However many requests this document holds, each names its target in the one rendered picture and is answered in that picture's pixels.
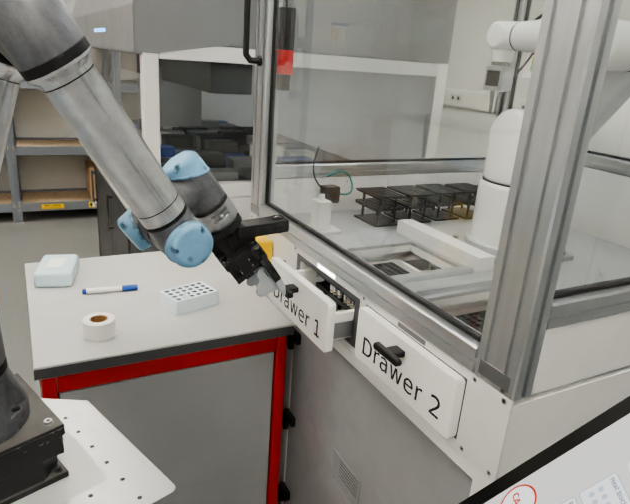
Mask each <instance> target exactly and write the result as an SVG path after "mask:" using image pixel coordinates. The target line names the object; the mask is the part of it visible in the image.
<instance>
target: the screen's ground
mask: <svg viewBox="0 0 630 504"><path fill-rule="evenodd" d="M617 468H618V470H619V472H620V474H621V476H622V478H623V480H624V482H625V484H626V486H627V488H628V490H629V492H630V413H629V414H628V415H626V416H625V417H623V418H621V419H620V420H618V421H616V422H615V423H613V424H612V425H610V426H608V427H607V428H605V429H604V430H602V431H600V432H599V433H597V434H595V435H594V436H592V437H591V438H589V439H587V440H586V441H584V442H582V443H581V444H579V445H578V446H576V447H574V448H573V449H571V450H570V451H568V452H566V453H565V454H563V455H561V456H560V457H558V458H557V459H555V460H553V461H552V462H550V463H549V464H547V465H545V466H544V467H542V468H540V469H539V470H537V471H536V472H534V473H532V474H531V475H529V476H528V477H530V476H532V475H533V478H534V481H535V485H536V488H537V492H538V495H539V499H540V502H541V504H558V503H559V502H561V501H563V500H564V499H566V498H568V497H570V496H571V495H573V494H575V493H576V492H578V491H580V490H582V489H583V488H585V487H587V486H588V485H590V484H592V483H593V482H595V481H597V480H599V479H600V478H602V477H604V476H605V475H607V474H609V473H611V472H612V471H614V470H616V469H617ZM528 477H526V478H524V479H523V480H525V479H527V478H528ZM523 480H521V481H519V482H518V483H516V484H515V485H517V484H519V483H520V482H522V481H523ZM515 485H513V486H511V487H510V488H508V489H507V490H509V489H511V488H512V487H514V486H515ZM507 490H505V491H503V492H502V493H504V492H506V491H507ZM502 493H500V494H498V495H497V496H495V497H494V498H492V499H490V500H489V501H487V502H485V503H484V504H496V500H495V498H496V497H498V496H499V495H501V494H502Z"/></svg>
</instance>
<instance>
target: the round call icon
mask: <svg viewBox="0 0 630 504"><path fill-rule="evenodd" d="M495 500H496V504H541V502H540V499H539V495H538V492H537V488H536V485H535V481H534V478H533V475H532V476H530V477H528V478H527V479H525V480H523V481H522V482H520V483H519V484H517V485H515V486H514V487H512V488H511V489H509V490H507V491H506V492H504V493H502V494H501V495H499V496H498V497H496V498H495Z"/></svg>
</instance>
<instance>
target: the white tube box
mask: <svg viewBox="0 0 630 504"><path fill-rule="evenodd" d="M184 292H187V293H188V298H183V293H184ZM159 304H160V305H161V306H162V307H164V308H165V309H167V310H168V311H170V312H171V313H173V314H174V315H176V316H179V315H182V314H185V313H189V312H192V311H196V310H199V309H203V308H206V307H209V306H213V305H216V304H218V290H216V289H214V288H213V287H211V286H209V285H207V284H206V283H204V282H202V281H197V282H193V283H189V284H185V285H181V286H177V287H173V288H169V289H165V290H161V291H159Z"/></svg>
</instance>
